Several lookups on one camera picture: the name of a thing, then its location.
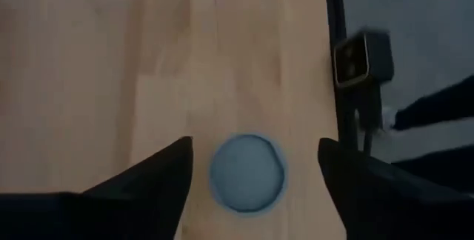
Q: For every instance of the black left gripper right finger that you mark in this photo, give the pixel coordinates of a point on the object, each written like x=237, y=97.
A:
x=377, y=210

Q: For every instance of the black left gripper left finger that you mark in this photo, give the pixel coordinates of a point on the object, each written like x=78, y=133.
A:
x=111, y=214

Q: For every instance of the teal tuna fish can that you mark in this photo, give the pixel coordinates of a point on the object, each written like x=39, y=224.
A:
x=247, y=173

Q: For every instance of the black chair base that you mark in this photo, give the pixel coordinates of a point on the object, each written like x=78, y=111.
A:
x=440, y=106

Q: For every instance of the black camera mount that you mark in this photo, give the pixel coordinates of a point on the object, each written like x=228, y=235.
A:
x=368, y=106

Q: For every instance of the black table camera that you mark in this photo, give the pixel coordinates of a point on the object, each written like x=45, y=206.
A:
x=376, y=58

